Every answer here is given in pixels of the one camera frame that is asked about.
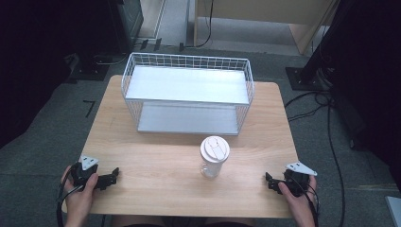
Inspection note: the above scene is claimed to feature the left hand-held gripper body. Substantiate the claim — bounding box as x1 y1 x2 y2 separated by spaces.
69 154 100 192

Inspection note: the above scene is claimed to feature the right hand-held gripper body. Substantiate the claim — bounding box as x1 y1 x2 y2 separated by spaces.
281 161 319 199

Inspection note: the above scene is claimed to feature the clear cup with white lid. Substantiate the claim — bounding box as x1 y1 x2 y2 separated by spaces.
200 135 231 180

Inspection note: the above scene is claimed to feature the white wire shelf rack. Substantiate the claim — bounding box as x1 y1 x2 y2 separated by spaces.
120 52 255 137

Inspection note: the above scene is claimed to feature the person's right hand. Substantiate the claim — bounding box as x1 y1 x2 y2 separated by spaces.
277 174 318 219

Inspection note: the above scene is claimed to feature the person's left hand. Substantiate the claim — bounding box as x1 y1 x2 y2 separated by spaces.
61 165 99 219

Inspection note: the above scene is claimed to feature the pale grey flat box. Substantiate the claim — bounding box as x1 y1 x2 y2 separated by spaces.
384 195 401 227

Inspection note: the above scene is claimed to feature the dark equipment cabinet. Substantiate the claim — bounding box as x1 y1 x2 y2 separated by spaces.
103 0 145 55

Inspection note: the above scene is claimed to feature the light wooden cabinet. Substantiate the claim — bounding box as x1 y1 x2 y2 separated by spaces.
192 0 341 57

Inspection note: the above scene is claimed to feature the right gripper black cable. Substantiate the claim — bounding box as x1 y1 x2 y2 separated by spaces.
290 175 321 227

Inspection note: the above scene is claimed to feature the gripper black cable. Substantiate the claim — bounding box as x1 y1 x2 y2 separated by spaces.
290 175 321 227
56 171 85 227

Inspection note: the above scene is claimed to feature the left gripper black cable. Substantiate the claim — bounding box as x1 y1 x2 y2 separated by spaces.
56 171 85 227

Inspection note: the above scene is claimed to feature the long black floor cable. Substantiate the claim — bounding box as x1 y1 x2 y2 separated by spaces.
326 100 347 227

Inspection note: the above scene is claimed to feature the black floor base plate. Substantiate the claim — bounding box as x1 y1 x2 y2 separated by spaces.
64 52 115 83

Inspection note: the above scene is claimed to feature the black stand with base plate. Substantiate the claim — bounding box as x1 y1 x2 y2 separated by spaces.
285 0 357 93

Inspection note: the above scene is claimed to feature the black hanging cable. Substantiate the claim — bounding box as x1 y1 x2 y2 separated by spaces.
178 0 216 53

